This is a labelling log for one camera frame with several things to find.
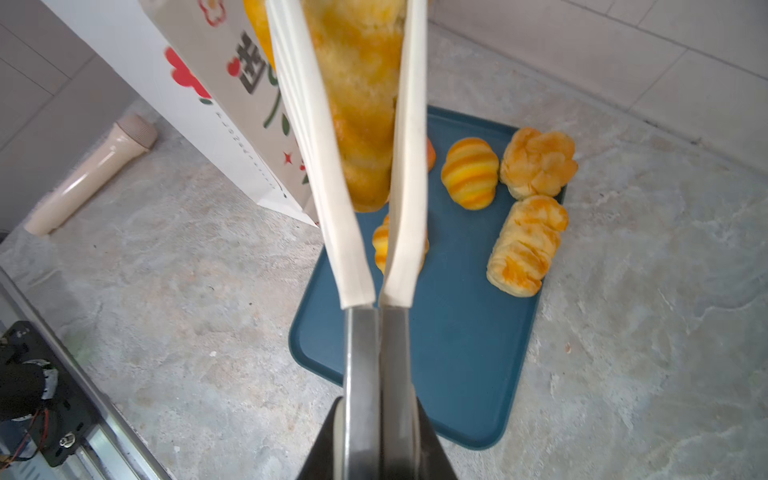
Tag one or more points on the beige toy microphone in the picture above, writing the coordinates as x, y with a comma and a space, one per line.
130, 137

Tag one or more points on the striped bread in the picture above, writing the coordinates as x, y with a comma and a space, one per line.
526, 246

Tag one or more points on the croissant bread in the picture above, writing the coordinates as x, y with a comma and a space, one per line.
358, 47

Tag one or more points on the round flower bread top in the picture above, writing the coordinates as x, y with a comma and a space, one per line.
536, 163

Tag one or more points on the small striped bun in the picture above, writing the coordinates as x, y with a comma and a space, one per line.
380, 242
470, 173

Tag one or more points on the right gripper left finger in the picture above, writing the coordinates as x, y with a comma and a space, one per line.
324, 460

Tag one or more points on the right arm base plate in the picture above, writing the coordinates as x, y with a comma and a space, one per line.
42, 399

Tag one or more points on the red-brown triangular bread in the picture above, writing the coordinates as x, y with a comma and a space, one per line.
431, 155

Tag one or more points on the white slotted tongs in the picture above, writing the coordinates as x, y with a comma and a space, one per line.
380, 430

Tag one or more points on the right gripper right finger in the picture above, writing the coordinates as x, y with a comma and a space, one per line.
433, 461

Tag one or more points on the aluminium rail frame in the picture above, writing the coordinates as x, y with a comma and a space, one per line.
111, 450

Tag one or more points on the white paper gift bag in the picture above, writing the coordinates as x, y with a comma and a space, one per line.
201, 67

